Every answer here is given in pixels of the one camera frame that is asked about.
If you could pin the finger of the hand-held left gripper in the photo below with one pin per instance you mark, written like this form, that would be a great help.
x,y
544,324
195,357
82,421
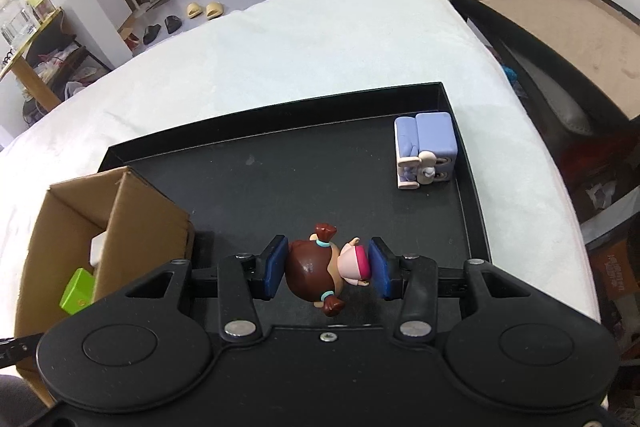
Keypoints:
x,y
15,349

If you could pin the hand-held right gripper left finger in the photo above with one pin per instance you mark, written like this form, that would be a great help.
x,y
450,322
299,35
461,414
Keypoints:
x,y
275,267

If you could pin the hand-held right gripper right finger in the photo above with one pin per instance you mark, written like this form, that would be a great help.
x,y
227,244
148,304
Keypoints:
x,y
382,269

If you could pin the brown-haired doll figure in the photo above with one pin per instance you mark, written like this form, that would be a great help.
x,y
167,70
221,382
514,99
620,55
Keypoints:
x,y
310,267

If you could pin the green toy cube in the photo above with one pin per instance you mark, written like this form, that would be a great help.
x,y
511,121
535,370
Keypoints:
x,y
75,292

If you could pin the black shallow tray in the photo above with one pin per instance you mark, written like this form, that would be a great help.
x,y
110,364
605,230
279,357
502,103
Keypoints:
x,y
300,177

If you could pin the cardboard box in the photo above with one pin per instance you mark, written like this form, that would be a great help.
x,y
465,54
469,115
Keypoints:
x,y
145,217

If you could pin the white power adapter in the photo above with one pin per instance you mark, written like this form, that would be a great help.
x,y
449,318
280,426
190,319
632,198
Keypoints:
x,y
97,249

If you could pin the lavender toy sofa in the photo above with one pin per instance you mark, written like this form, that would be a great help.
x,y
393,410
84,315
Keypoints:
x,y
435,132

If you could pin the brown printed carton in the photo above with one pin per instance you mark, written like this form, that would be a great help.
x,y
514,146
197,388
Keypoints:
x,y
617,272

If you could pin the grey padded seat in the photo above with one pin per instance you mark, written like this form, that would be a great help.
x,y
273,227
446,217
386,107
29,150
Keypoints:
x,y
560,102

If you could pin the black slipper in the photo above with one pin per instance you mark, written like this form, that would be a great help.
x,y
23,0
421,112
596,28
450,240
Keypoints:
x,y
173,25
151,34

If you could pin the yellow slipper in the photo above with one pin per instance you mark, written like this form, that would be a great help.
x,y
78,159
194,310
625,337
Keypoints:
x,y
215,11
194,10

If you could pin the white plastic bag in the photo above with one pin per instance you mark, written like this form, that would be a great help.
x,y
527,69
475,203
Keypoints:
x,y
76,89

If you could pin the wooden shelf rack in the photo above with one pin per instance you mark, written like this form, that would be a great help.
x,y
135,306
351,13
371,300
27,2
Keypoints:
x,y
37,82

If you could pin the black framed wooden board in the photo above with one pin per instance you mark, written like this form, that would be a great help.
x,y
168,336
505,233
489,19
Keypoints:
x,y
560,32

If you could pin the glass jar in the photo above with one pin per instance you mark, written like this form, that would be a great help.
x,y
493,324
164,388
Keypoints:
x,y
17,24

